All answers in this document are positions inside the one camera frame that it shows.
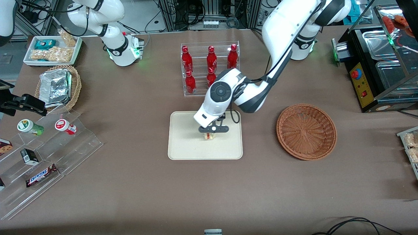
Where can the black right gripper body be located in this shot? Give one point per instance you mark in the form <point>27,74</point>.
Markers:
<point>9,105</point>

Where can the triangle sandwich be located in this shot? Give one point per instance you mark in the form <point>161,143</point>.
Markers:
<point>210,136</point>

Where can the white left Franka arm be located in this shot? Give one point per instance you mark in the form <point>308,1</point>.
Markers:
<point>284,29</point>

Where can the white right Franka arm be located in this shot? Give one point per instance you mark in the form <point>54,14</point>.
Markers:
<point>112,39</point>

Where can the cream plastic tray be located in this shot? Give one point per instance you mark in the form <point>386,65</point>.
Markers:
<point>183,143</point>

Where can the light tan wicker basket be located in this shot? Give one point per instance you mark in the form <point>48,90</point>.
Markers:
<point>75,86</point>

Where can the white rectangular snack tray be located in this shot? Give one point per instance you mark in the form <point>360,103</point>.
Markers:
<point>29,49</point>

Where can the brown wicker basket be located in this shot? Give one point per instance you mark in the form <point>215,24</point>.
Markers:
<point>307,132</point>

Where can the green lidded cup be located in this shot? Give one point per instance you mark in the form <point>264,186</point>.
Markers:
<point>27,125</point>

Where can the silver foil package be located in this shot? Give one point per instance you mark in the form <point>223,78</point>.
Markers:
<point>55,86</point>

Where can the red lidded cup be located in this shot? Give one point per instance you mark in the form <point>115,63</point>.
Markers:
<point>63,125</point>

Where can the clear acrylic bottle rack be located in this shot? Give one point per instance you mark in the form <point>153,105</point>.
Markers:
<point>196,93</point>

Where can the brown cookie box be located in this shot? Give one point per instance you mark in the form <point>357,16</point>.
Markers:
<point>5,147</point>

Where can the large clear peanut bag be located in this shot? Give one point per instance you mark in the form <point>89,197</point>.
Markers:
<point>52,54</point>

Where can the red cola bottle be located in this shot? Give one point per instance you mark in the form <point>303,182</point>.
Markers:
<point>210,76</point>
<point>211,60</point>
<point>187,60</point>
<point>232,57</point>
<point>190,84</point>

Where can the small black box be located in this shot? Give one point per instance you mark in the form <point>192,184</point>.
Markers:
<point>29,156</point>

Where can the teal snack packet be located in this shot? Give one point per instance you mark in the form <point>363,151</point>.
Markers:
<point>45,44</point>

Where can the clear acrylic stepped shelf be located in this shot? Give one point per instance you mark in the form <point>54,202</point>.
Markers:
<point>75,147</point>

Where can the Snickers chocolate bar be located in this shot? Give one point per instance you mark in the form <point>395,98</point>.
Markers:
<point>40,176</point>

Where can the small clear snack bag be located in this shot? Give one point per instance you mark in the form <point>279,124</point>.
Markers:
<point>68,38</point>

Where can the grey device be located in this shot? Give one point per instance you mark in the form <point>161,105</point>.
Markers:
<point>213,232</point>

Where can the white power strip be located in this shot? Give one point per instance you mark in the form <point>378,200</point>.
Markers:
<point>210,23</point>

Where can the black hot food display case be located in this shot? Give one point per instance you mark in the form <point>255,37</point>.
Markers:
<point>362,88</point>

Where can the teal box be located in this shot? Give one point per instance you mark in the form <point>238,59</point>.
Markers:
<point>354,11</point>

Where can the steel food pan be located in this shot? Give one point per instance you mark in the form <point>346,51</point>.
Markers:
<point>378,44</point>
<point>392,76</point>

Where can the white pastry rack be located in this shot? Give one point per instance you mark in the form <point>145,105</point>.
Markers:
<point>402,133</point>

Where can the wrapped pastry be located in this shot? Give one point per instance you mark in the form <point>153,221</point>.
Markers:
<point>414,155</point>
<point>412,140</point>

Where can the red food in case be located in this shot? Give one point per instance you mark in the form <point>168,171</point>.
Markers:
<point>396,21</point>

